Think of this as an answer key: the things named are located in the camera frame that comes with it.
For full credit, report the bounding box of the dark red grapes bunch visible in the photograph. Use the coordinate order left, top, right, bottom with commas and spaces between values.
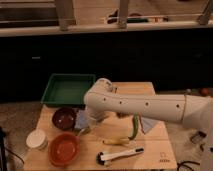
116, 113, 130, 119

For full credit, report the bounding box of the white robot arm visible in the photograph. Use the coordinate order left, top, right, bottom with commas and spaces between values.
84, 78, 213, 171

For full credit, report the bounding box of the orange red bowl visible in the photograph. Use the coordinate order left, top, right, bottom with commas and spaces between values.
48, 132, 80, 167

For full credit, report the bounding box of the silver fork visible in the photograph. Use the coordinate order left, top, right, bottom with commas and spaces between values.
77, 127, 91, 137

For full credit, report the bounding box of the green plastic tray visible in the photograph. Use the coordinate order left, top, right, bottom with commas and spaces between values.
41, 73, 96, 107

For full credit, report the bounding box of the dark red bowl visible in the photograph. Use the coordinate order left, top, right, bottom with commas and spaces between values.
52, 108, 76, 131

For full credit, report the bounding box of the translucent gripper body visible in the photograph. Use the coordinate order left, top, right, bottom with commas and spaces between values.
86, 112, 107, 130

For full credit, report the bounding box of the grey folded cloth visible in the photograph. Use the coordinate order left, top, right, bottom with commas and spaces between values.
140, 117, 158, 134

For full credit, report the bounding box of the black white dish brush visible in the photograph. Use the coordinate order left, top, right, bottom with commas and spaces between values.
96, 148, 144, 165

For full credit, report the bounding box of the wooden board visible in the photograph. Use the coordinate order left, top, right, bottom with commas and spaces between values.
23, 81, 178, 171

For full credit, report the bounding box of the blue sponge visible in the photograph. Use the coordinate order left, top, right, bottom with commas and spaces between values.
75, 110, 88, 130

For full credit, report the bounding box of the green chili pepper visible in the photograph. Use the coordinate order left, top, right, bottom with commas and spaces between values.
128, 115, 138, 140

